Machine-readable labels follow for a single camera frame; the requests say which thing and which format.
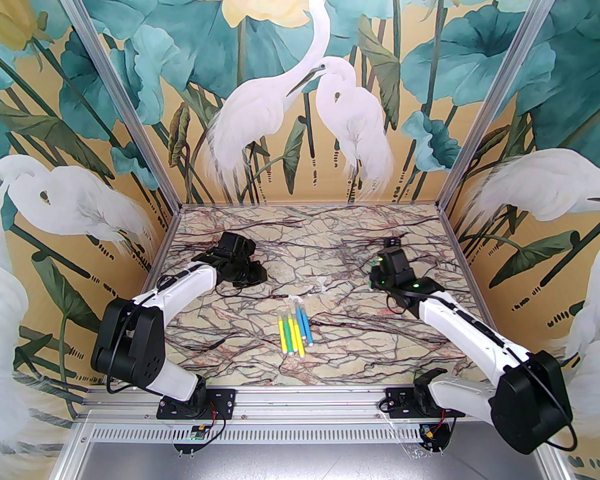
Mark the green marker pen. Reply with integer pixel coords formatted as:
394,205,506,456
283,313,298,356

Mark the perforated grey metal panel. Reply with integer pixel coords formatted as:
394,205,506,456
55,420,571,480

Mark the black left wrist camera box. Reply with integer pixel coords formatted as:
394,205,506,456
218,233,256,265

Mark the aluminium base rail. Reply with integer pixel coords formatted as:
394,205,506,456
77,385,551,423

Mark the black round connector bracket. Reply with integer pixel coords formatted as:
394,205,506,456
414,420,455,455

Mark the aluminium frame post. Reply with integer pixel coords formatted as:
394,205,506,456
436,0,573,214
45,0,183,214

